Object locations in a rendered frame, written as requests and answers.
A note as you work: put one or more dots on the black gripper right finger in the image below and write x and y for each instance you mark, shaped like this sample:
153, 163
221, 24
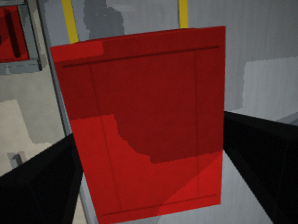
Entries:
265, 153

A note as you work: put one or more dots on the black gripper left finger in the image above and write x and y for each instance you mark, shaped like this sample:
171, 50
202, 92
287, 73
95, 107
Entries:
44, 189

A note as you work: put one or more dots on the yellow rectangular outline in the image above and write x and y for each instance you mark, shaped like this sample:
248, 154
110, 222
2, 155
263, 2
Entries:
71, 24

